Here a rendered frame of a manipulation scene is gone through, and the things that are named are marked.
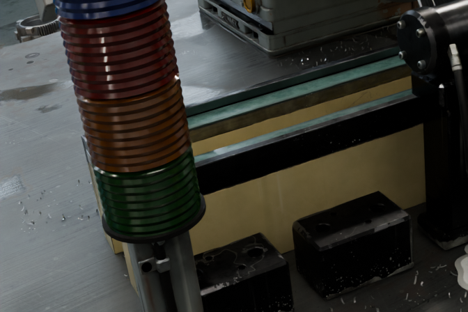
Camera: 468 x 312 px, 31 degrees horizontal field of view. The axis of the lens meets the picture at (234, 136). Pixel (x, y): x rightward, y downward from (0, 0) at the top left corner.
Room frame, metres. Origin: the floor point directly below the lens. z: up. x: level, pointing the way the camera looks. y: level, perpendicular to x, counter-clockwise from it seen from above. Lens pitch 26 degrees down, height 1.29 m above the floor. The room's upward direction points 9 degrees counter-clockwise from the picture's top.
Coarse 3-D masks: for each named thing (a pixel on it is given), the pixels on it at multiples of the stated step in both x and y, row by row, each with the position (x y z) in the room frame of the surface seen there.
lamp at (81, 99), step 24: (144, 96) 0.42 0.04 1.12; (168, 96) 0.42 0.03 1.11; (96, 120) 0.42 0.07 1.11; (120, 120) 0.41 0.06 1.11; (144, 120) 0.42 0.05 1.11; (168, 120) 0.42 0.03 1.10; (96, 144) 0.42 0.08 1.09; (120, 144) 0.42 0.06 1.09; (144, 144) 0.41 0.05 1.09; (168, 144) 0.42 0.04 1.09; (120, 168) 0.42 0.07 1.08; (144, 168) 0.41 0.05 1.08
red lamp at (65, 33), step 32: (160, 0) 0.44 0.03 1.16; (64, 32) 0.43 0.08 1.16; (96, 32) 0.41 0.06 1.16; (128, 32) 0.42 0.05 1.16; (160, 32) 0.43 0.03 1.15; (96, 64) 0.42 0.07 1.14; (128, 64) 0.42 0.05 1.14; (160, 64) 0.42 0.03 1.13; (96, 96) 0.42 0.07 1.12; (128, 96) 0.41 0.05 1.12
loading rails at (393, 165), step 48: (384, 48) 0.92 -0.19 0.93; (240, 96) 0.85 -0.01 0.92; (288, 96) 0.84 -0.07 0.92; (336, 96) 0.85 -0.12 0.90; (384, 96) 0.87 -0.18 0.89; (192, 144) 0.80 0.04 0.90; (240, 144) 0.74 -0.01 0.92; (288, 144) 0.72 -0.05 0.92; (336, 144) 0.74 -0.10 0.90; (384, 144) 0.76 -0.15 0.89; (96, 192) 0.79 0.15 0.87; (240, 192) 0.70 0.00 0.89; (288, 192) 0.72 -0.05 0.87; (336, 192) 0.74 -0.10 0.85; (384, 192) 0.76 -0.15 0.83; (192, 240) 0.69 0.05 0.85; (288, 240) 0.72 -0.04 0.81
